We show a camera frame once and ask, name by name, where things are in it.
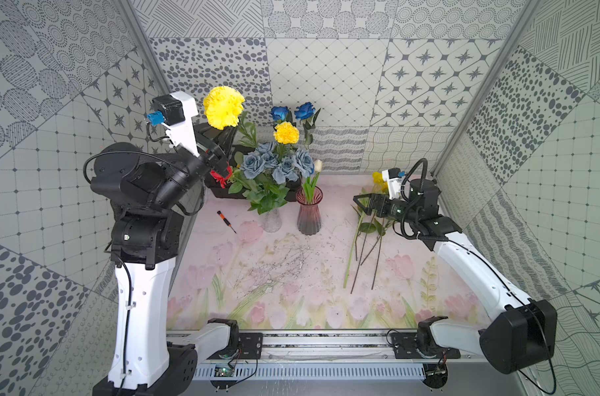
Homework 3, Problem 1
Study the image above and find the white tulip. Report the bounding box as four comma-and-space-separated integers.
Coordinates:
303, 160, 323, 205

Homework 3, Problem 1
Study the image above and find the right dark blue rose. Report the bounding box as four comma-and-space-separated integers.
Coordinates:
294, 102, 321, 148

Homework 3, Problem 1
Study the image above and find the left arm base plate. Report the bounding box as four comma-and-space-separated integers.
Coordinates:
217, 332, 264, 360

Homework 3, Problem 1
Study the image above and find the aluminium rail frame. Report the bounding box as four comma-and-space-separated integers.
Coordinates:
193, 329, 498, 389

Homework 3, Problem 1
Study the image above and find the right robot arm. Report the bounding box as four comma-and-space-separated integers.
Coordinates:
354, 158, 557, 374

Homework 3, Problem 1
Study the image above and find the clear glass vase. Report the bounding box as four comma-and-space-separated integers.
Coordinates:
260, 208, 282, 234

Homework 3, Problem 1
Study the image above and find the orange black screwdriver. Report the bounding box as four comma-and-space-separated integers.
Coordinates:
217, 211, 237, 234

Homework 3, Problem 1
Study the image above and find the yellow carnation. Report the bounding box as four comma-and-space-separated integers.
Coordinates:
274, 121, 300, 145
203, 86, 258, 149

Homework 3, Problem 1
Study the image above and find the dark blue rose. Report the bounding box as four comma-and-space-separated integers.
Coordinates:
270, 107, 289, 122
294, 102, 321, 148

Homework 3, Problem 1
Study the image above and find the yellow poppy flower stem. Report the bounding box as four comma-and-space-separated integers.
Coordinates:
343, 170, 390, 289

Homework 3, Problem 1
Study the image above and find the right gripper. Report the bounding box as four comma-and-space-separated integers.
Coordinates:
353, 193, 420, 225

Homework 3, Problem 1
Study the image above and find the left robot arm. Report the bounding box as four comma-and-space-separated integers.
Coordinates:
87, 127, 239, 395

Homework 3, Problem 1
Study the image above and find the double sunflower stem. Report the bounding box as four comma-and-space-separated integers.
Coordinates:
354, 182, 388, 267

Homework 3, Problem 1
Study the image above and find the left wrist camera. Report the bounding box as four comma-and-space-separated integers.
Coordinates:
147, 91, 199, 157

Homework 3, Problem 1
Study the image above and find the left dark blue rose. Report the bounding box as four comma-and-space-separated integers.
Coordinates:
270, 107, 289, 122

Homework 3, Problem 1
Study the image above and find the grey blue rose bouquet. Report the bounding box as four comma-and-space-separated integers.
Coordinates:
228, 141, 316, 215

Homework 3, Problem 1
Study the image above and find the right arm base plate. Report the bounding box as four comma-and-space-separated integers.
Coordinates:
386, 329, 461, 360

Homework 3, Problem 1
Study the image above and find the pink glass vase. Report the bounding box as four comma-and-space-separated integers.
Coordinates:
296, 186, 323, 236

